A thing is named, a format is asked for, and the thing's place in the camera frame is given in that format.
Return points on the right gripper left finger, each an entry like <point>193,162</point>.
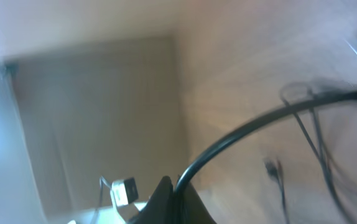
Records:
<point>158,209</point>

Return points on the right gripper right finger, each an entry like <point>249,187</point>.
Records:
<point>194,211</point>

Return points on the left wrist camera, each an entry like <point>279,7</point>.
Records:
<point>124,198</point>

